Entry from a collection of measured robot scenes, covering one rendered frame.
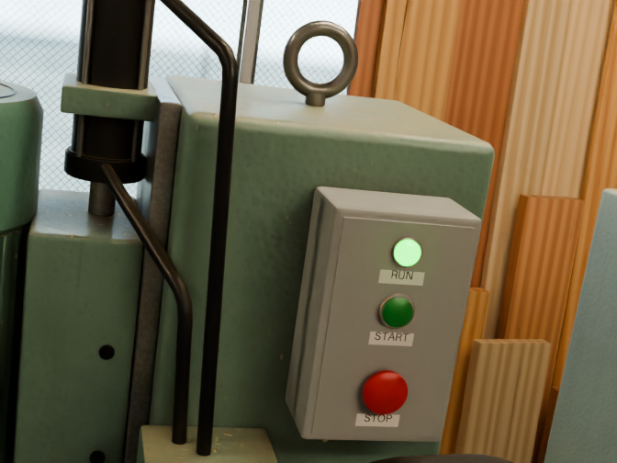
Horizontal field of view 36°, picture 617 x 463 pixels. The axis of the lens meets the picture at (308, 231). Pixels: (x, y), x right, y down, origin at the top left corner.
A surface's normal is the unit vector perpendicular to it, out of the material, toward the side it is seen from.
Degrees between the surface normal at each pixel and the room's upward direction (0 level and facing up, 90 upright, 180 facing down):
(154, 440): 0
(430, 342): 90
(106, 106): 90
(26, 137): 90
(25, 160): 90
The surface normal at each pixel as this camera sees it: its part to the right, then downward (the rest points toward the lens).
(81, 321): 0.22, 0.27
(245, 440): 0.14, -0.96
